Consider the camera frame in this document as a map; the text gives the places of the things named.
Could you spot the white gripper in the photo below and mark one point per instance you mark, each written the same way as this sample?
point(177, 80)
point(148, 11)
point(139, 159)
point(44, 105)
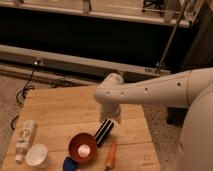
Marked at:
point(110, 111)

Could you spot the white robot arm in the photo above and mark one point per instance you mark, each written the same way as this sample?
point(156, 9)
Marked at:
point(192, 90)

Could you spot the black striped rectangular block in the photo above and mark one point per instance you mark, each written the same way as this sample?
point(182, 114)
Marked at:
point(103, 131)

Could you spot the orange carrot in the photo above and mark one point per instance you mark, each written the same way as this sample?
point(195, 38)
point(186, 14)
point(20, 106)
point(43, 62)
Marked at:
point(110, 160)

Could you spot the red bowl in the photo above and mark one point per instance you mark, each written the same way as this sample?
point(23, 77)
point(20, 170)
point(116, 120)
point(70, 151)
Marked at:
point(76, 142)

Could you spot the white egg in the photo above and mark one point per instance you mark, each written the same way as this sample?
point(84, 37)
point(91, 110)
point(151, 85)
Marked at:
point(84, 150)

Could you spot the blue round object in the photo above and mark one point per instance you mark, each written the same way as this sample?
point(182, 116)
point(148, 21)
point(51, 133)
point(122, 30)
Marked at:
point(69, 165)

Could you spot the metal pole stand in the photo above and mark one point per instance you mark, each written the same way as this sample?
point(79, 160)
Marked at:
point(159, 65)

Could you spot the white paper cup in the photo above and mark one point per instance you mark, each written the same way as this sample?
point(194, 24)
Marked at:
point(37, 156)

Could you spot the white plastic bottle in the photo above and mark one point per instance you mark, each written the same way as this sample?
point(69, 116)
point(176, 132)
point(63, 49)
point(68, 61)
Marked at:
point(25, 139)

